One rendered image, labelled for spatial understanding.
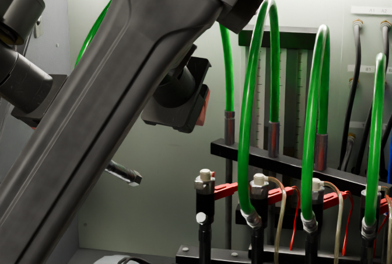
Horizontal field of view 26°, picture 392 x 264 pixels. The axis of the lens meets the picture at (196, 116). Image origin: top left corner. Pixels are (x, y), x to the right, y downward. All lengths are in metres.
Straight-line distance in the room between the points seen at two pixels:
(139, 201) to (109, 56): 1.13
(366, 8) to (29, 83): 0.62
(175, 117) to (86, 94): 0.59
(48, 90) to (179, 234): 0.63
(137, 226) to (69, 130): 1.15
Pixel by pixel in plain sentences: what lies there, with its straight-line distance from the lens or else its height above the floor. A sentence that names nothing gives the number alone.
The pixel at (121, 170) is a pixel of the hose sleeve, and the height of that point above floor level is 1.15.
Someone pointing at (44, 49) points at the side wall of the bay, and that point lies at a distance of 1.45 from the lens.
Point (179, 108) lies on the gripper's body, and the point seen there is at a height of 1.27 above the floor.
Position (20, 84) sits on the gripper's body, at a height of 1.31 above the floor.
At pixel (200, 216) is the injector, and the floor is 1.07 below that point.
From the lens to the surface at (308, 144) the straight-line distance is 1.05.
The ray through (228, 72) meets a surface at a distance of 1.40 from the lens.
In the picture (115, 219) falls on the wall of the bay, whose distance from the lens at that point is 1.65.
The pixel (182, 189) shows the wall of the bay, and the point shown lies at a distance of 1.58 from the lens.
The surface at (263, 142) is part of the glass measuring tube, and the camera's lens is 1.49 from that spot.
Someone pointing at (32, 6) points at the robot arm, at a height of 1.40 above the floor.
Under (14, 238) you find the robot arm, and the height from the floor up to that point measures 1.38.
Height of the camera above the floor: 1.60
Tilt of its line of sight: 19 degrees down
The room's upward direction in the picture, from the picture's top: straight up
